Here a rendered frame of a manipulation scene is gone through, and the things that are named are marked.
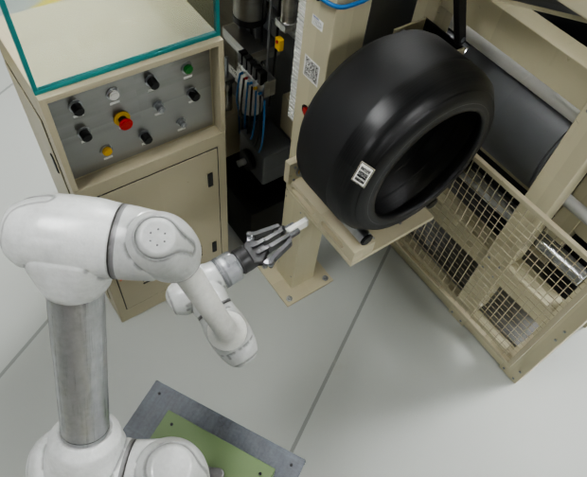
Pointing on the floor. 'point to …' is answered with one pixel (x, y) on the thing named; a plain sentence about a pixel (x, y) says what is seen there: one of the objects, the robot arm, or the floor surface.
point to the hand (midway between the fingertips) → (296, 226)
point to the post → (322, 55)
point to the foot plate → (295, 286)
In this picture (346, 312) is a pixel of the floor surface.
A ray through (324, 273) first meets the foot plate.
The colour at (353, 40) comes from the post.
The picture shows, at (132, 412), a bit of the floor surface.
